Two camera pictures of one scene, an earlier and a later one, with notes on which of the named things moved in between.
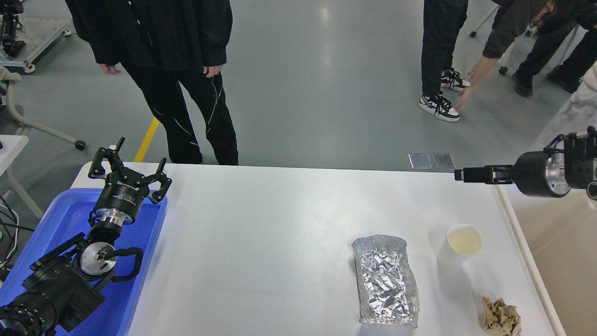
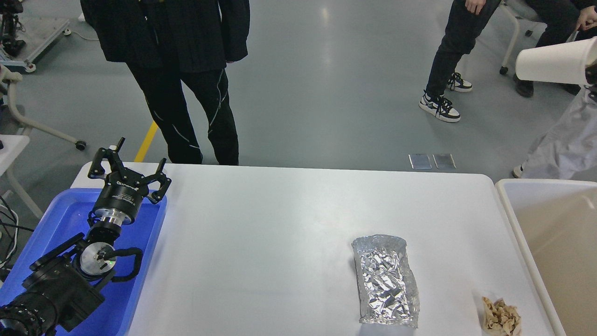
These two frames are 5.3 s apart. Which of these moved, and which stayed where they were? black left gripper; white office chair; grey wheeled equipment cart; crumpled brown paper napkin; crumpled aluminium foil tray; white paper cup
Moved: white paper cup; white office chair
Stayed: black left gripper; grey wheeled equipment cart; crumpled aluminium foil tray; crumpled brown paper napkin
